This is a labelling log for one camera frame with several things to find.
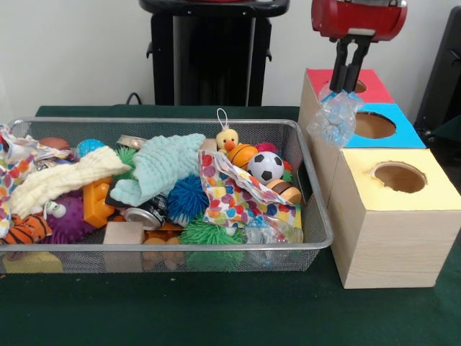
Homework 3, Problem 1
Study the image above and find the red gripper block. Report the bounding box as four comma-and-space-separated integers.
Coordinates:
311, 0, 408, 93

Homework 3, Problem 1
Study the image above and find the colourful polka-dot cloth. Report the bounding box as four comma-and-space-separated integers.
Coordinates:
196, 151, 296, 230

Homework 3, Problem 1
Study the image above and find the wooden box with three holes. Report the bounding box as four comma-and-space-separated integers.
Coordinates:
297, 68, 461, 290

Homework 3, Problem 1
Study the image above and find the shallow clear mesh bin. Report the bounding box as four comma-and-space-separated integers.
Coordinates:
0, 117, 336, 275

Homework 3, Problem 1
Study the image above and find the black floor stand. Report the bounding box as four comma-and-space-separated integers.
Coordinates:
416, 6, 461, 138

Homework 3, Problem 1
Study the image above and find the dark green side table cloth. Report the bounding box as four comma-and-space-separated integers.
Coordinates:
431, 114, 461, 143

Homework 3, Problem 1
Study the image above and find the small soccer ball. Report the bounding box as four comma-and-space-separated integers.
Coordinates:
247, 151, 285, 185

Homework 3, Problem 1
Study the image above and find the small orange basketball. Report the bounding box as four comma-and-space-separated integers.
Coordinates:
228, 143, 259, 172

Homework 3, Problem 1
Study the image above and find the wooden burger toy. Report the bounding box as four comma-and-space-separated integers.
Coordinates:
264, 179, 303, 205

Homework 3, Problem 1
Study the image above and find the yellow duck toy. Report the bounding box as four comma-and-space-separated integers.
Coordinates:
215, 108, 240, 161

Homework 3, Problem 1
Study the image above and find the mint green knit cloth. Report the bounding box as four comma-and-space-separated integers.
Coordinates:
110, 134, 207, 207

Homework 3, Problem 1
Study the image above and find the black drink can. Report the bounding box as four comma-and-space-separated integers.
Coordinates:
121, 196, 169, 230

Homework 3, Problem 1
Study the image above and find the dark green tablecloth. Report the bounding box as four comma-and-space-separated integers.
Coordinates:
0, 105, 461, 346

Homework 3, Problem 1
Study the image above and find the cream cloth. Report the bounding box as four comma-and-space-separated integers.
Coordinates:
9, 146, 132, 220

